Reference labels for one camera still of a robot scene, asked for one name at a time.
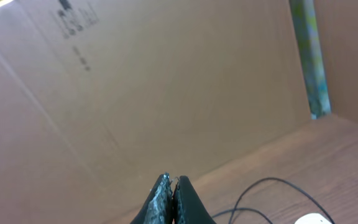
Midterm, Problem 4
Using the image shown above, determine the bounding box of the brown cardboard side panel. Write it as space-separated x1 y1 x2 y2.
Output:
314 0 358 123

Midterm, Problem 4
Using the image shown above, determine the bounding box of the white power strip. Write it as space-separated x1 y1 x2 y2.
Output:
294 213 333 224

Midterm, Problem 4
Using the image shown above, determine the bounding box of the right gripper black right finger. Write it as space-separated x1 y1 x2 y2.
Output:
173 175 216 224

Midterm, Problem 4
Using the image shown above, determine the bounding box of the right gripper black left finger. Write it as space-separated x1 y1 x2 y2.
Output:
131 172 173 224

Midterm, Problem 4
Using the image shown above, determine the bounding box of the brown cardboard backdrop panel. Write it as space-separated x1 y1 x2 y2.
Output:
0 0 310 223

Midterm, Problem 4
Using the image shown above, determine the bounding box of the black USB charger cable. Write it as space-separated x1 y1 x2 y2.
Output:
211 177 337 224

